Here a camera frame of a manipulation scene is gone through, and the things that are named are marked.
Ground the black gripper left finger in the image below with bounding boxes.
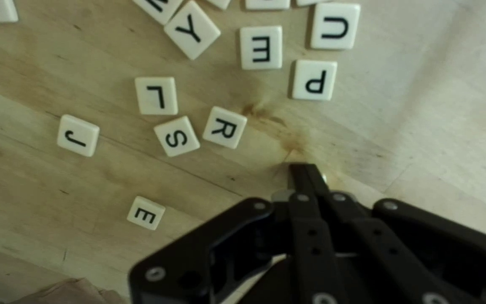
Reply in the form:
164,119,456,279
289,164,346,304

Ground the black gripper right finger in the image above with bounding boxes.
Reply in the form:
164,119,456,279
324,192,486,304

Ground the letter tile R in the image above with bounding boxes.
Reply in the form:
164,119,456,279
203,107,248,149

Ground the letter tile E lone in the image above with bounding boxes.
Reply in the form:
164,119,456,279
127,197,166,230

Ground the letter tile P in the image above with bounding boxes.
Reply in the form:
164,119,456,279
292,60,338,102

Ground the letter tile S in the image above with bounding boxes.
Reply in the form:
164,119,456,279
154,117,201,158

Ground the letter tile E upper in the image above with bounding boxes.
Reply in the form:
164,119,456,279
240,26,282,72

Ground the letter tile U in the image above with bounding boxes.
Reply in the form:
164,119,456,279
311,4,361,50

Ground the letter tile L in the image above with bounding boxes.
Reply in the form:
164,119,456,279
135,78,179,116

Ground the letter tile Y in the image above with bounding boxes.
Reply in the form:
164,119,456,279
164,0,221,60

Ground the letter tile J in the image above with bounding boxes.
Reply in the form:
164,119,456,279
58,116,100,158

